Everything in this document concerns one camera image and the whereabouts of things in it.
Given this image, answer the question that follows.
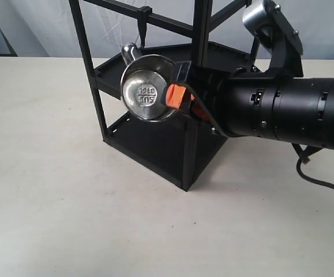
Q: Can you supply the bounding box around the black metal shelf rack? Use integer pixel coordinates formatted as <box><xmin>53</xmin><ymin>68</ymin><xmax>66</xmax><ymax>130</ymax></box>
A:
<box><xmin>69</xmin><ymin>1</ymin><xmax>258</xmax><ymax>190</ymax></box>

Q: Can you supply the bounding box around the black metal hook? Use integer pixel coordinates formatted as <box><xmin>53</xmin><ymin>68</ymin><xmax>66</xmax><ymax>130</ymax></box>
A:
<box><xmin>137</xmin><ymin>6</ymin><xmax>152</xmax><ymax>49</ymax></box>

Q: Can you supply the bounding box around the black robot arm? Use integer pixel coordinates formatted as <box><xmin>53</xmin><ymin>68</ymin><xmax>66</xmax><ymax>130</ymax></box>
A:
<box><xmin>162</xmin><ymin>62</ymin><xmax>334</xmax><ymax>149</ymax></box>

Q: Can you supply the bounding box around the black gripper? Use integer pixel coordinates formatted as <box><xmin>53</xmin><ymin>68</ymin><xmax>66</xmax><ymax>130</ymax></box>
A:
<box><xmin>161</xmin><ymin>61</ymin><xmax>233</xmax><ymax>136</ymax></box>

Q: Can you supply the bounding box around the stainless steel cup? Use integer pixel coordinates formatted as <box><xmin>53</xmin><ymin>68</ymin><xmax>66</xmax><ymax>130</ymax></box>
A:
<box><xmin>120</xmin><ymin>43</ymin><xmax>176</xmax><ymax>122</ymax></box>

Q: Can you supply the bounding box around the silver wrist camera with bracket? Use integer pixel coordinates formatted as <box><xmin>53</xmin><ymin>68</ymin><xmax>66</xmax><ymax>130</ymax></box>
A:
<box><xmin>242</xmin><ymin>1</ymin><xmax>303</xmax><ymax>77</ymax></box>

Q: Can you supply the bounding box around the black cable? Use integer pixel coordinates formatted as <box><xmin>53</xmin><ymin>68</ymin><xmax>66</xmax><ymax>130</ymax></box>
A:
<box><xmin>291</xmin><ymin>143</ymin><xmax>334</xmax><ymax>200</ymax></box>

